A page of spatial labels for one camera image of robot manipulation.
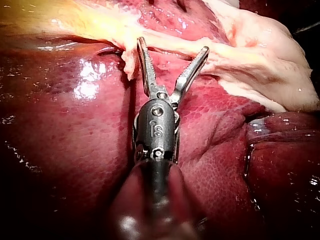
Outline left arm instrument jaw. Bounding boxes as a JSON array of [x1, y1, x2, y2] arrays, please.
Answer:
[[136, 36, 161, 98], [169, 45, 210, 104]]

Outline left arm instrument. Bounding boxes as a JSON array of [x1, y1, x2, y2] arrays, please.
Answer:
[[131, 84, 181, 166]]

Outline gallbladder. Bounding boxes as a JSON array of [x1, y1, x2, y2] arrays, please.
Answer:
[[0, 0, 141, 51]]

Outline thin tube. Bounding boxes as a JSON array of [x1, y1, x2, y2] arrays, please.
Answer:
[[142, 34, 201, 61]]

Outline pale fatty tissue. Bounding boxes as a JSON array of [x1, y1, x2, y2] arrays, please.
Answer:
[[109, 0, 314, 113]]

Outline dark red liver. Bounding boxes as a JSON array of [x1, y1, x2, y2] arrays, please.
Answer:
[[0, 0, 320, 240]]

